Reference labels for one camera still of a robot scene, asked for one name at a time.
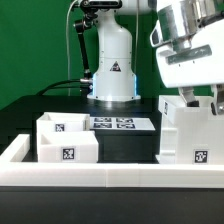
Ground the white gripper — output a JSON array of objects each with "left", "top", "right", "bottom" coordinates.
[{"left": 156, "top": 33, "right": 224, "bottom": 116}]

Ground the white U-shaped border frame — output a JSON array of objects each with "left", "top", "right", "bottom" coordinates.
[{"left": 0, "top": 134, "right": 224, "bottom": 188}]

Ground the white drawer cabinet box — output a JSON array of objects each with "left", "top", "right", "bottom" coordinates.
[{"left": 156, "top": 95, "right": 224, "bottom": 165}]

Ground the white drawer tray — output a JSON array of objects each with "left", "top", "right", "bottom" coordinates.
[
  {"left": 37, "top": 131, "right": 99, "bottom": 163},
  {"left": 36, "top": 112, "right": 90, "bottom": 134}
]

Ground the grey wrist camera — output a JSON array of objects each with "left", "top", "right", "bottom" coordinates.
[{"left": 150, "top": 20, "right": 171, "bottom": 47}]

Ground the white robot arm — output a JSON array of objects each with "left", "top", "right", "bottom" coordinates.
[{"left": 79, "top": 0, "right": 224, "bottom": 115}]

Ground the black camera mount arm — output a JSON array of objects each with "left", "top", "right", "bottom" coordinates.
[{"left": 74, "top": 0, "right": 97, "bottom": 79}]

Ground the black cable bundle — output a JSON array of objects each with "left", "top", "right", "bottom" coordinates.
[{"left": 35, "top": 78, "right": 94, "bottom": 97}]

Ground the white rear drawer tray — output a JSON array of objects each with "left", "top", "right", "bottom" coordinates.
[{"left": 36, "top": 112, "right": 90, "bottom": 134}]

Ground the white front drawer tray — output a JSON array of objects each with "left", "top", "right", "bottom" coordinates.
[{"left": 37, "top": 131, "right": 99, "bottom": 163}]

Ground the marker tag sheet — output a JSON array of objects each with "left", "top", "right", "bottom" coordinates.
[{"left": 90, "top": 117, "right": 155, "bottom": 131}]

